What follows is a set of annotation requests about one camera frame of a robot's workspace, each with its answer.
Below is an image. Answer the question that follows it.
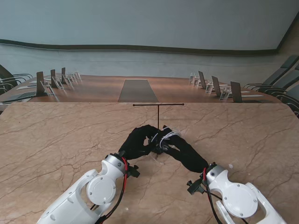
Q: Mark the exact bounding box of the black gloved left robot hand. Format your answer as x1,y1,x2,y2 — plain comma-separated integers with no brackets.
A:
118,125,162,161

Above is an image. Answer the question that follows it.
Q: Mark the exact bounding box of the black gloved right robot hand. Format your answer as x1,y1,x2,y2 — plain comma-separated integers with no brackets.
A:
158,137,209,173

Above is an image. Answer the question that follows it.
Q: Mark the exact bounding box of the white wired earphone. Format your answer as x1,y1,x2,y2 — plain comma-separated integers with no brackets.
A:
150,126,182,150

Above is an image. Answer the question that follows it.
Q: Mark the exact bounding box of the black T-bar rack marble base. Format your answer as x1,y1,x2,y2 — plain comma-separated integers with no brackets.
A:
132,103,185,154

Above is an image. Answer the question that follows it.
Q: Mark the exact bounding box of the printed conference room backdrop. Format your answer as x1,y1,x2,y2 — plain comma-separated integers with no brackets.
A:
0,0,299,105

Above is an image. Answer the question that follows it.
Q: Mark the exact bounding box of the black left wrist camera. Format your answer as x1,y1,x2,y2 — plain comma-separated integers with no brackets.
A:
127,164,141,178

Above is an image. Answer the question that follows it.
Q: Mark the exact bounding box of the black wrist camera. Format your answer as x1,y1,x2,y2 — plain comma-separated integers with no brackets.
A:
127,164,141,178
186,179,206,196

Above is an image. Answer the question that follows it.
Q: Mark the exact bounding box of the red black left arm cable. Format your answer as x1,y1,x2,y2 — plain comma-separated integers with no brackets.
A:
90,156,130,224

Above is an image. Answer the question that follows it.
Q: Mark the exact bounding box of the red black arm cable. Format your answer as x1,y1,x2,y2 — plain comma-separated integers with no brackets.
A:
202,168,249,224
90,156,130,224

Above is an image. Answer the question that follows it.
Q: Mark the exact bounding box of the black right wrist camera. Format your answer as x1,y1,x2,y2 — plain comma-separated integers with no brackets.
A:
186,179,206,196

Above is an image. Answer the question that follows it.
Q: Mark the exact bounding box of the red black right arm cable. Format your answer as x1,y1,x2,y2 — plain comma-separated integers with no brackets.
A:
202,168,249,224

